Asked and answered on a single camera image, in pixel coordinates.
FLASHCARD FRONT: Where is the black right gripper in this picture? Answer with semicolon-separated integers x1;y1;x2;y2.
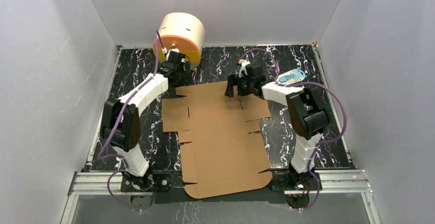
225;73;255;98

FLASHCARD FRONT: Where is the brown cardboard box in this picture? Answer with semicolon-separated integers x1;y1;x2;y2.
161;82;272;199

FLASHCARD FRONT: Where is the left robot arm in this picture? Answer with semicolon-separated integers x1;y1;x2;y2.
97;49;191;191

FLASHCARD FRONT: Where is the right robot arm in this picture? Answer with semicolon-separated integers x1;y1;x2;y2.
225;59;330;190

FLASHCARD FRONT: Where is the round pastel drawer cabinet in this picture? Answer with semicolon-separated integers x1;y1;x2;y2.
152;12;205;69

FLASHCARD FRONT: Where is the blue white packaged item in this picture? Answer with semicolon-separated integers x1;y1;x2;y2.
278;69;306;85

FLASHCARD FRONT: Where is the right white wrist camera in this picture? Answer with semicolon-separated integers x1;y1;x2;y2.
238;58;251;78

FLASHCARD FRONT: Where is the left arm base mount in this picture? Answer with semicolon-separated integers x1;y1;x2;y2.
120;172;171;210

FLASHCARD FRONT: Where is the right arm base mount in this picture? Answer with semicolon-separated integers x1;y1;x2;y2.
267;167;323;212

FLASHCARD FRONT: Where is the aluminium front rail frame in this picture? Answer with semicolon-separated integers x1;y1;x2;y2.
61;170;381;223

